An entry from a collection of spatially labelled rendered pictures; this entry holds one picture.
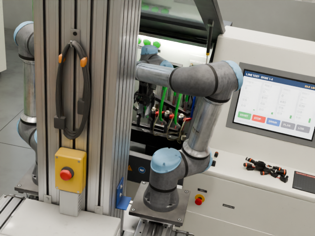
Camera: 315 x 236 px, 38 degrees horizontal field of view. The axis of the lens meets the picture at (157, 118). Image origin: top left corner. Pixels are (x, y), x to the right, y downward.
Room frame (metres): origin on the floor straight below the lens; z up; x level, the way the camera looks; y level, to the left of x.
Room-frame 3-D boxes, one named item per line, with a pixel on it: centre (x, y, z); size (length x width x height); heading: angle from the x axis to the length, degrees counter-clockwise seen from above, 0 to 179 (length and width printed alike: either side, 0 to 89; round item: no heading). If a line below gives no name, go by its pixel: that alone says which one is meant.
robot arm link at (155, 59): (1.85, 0.02, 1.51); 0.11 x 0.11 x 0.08; 36
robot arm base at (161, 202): (1.54, -0.05, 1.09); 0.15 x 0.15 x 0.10
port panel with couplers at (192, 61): (2.46, -0.20, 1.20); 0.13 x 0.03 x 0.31; 75
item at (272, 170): (1.94, -0.57, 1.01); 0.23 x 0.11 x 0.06; 75
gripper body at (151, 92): (1.93, 0.07, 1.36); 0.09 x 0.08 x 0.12; 165
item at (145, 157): (2.04, 0.17, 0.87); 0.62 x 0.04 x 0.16; 75
